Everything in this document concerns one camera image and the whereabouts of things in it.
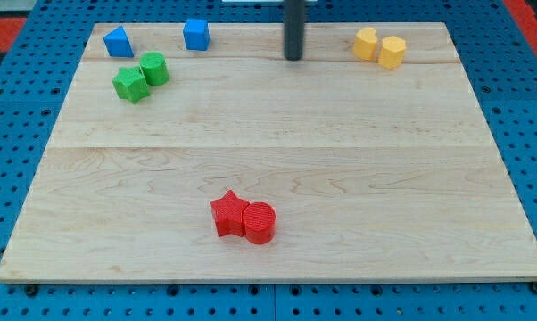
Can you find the red cylinder block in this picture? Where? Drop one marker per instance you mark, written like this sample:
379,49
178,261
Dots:
259,220

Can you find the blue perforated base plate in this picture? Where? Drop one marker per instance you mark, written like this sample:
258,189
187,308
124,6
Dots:
37,71

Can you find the green star block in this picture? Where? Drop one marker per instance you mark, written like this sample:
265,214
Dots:
130,84

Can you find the yellow heart block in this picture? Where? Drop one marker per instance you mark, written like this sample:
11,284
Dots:
364,45

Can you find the green cylinder block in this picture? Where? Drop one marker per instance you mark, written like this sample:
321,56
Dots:
154,68

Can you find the yellow hexagon block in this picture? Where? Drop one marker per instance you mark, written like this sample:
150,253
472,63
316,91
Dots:
392,52

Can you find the blue cube block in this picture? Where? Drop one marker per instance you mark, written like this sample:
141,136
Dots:
196,34

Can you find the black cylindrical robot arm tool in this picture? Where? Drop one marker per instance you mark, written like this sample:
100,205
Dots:
293,29

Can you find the blue triangular block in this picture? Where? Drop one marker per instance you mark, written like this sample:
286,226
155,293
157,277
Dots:
117,43

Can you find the red star block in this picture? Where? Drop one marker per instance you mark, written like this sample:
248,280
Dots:
227,214

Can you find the light wooden board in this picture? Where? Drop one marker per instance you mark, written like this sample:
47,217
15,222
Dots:
375,175

